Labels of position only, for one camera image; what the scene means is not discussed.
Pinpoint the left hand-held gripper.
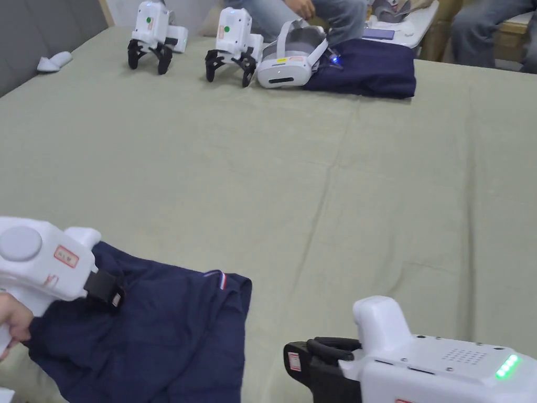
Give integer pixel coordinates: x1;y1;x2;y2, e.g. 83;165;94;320
0;216;127;315

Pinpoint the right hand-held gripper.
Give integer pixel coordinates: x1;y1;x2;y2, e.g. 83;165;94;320
283;295;537;403

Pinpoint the dark blue shirt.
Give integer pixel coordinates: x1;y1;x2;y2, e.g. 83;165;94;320
27;241;253;403

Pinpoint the person's left hand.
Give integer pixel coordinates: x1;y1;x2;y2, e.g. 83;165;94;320
0;291;34;362

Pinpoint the bed with pale green sheet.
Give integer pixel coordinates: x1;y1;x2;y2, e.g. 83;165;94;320
0;26;537;403

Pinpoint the white slipper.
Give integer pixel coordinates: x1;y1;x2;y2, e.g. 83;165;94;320
36;51;73;75

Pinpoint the grey padded headboard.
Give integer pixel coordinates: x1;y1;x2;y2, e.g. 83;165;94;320
0;0;112;100

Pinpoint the spare white hand-held gripper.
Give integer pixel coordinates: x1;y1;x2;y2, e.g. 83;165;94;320
205;6;265;89
127;0;189;76

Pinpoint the folded dark blue garment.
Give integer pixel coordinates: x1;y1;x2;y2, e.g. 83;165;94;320
301;38;417;101

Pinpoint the white headset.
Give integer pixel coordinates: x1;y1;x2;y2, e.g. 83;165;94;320
256;19;343;90

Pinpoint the white table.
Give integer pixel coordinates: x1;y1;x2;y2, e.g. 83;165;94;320
361;0;440;49

